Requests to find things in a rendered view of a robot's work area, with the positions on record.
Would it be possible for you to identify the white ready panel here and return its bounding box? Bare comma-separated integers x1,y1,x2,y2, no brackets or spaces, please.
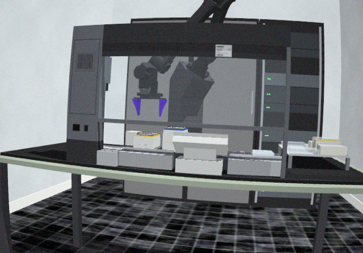
125,131,141,147

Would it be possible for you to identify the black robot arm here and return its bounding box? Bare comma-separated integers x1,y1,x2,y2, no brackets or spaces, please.
186,0,236,23

